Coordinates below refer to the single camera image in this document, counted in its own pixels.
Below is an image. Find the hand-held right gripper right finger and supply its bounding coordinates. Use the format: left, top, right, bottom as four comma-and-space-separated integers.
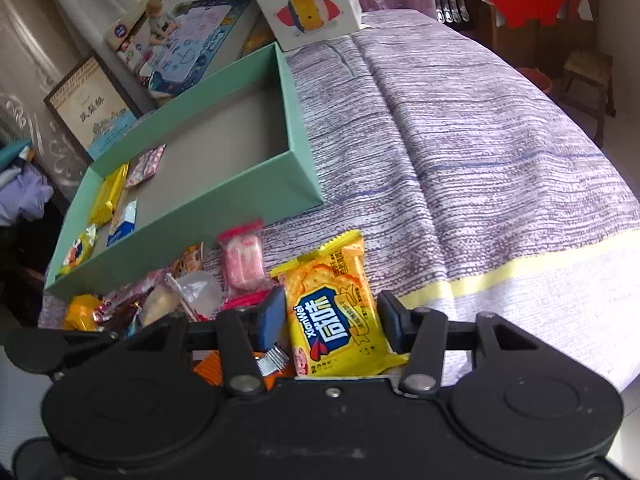
376, 290, 543, 397

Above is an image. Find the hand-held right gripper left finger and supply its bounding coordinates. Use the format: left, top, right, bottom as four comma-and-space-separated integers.
117, 286, 288, 397

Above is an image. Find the yellow cracker packet blue label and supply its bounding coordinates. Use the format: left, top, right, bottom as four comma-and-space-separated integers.
270, 230, 411, 378

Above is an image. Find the orange yellow snack packet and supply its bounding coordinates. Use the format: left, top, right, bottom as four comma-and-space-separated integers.
64, 295, 104, 332

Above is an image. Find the teal cardboard box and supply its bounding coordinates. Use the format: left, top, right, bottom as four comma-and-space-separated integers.
44, 41, 325, 297

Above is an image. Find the silver foil wrapper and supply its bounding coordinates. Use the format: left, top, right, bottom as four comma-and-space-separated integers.
254, 346, 291, 377

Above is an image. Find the pink candy packet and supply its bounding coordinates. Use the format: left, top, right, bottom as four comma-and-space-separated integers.
217, 219, 266, 307

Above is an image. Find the clear jelly cup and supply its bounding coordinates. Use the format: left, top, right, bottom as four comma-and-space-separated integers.
176, 270, 222, 322

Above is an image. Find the orange flat snack packet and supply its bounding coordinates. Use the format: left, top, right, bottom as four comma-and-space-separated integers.
192, 349, 297, 392

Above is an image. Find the yellow cartoon snack packet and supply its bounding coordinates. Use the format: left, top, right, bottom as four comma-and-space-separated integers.
56, 224, 98, 278

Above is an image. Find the pink foil snack packet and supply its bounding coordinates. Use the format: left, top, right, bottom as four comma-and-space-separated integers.
97, 269, 168, 323

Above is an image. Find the purple clothes pile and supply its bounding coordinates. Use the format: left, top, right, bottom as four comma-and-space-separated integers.
0, 164, 54, 229

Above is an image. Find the blue and white snack packet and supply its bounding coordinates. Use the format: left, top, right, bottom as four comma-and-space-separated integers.
106, 199, 138, 248

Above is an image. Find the plain yellow snack packet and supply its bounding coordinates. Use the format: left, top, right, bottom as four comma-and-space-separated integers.
89, 162, 130, 228

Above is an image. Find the pink patterned snack packet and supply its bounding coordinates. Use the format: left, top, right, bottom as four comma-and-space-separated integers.
125, 144, 167, 189

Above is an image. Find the framed pastry gift box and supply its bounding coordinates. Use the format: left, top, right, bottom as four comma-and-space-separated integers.
44, 54, 144, 162

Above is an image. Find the red plastic basin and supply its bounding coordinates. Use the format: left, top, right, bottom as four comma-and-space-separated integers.
516, 66, 554, 97

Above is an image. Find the beige embossed cloth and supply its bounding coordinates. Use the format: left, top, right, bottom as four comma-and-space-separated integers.
0, 0, 103, 188

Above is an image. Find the drawing mat toy box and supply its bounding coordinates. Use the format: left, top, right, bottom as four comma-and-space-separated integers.
105, 0, 262, 107

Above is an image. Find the wooden stool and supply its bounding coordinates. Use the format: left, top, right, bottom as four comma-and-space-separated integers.
556, 49, 617, 147

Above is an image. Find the white duck toy box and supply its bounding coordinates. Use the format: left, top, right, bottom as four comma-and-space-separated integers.
235, 0, 362, 53

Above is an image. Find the metal hooks rack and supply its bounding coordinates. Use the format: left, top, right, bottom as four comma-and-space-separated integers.
431, 0, 472, 24

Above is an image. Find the orange ring snack packet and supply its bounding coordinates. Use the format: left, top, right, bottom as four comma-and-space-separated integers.
171, 242, 207, 281

